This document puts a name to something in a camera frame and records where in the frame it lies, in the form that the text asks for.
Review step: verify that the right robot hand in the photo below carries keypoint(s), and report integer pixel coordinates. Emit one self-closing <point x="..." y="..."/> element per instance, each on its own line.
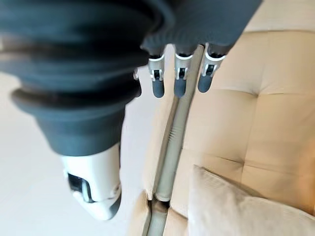
<point x="73" y="73"/>

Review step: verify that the beige tufted sofa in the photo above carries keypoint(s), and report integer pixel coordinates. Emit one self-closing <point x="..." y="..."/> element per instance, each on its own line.
<point x="233" y="123"/>

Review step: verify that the beige square cushion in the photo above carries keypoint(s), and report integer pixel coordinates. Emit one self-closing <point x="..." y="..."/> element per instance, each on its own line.
<point x="241" y="209"/>

